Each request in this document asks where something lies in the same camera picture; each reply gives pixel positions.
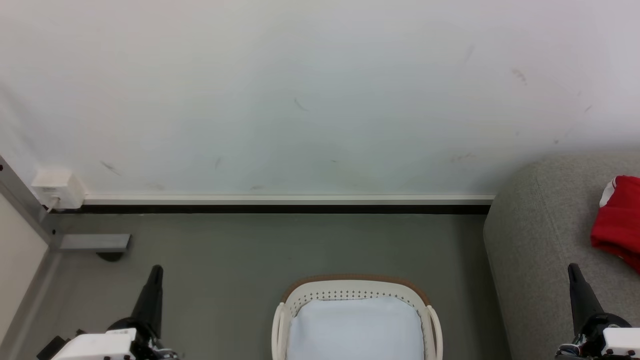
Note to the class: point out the grey metal frame foot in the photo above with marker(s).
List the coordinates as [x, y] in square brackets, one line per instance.
[95, 243]

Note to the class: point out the white and black baseboard strip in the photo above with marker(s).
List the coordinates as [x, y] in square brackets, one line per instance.
[285, 204]

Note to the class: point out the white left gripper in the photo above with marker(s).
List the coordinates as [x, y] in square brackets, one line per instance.
[95, 345]

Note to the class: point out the grey sofa seat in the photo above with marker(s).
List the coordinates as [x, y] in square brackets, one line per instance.
[540, 240]

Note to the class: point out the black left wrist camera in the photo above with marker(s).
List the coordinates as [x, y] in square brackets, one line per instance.
[50, 348]

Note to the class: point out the white wall outlet box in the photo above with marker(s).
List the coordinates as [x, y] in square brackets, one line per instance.
[57, 189]

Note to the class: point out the grey metal frame post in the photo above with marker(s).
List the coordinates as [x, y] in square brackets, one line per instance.
[22, 200]

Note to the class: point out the cream plastic laundry basket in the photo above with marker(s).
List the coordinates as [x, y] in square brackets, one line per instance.
[432, 325]

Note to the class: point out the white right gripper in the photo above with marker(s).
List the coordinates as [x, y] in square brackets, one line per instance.
[607, 340]

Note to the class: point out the red and white garment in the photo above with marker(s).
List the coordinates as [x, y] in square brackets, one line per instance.
[620, 225]

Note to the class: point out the pale white cloth in basket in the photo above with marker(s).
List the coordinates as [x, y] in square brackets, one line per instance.
[355, 330]

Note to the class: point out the black round floor pad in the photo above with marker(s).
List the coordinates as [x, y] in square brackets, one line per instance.
[110, 256]

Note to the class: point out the beige partition panel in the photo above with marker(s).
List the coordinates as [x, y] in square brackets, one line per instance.
[17, 265]

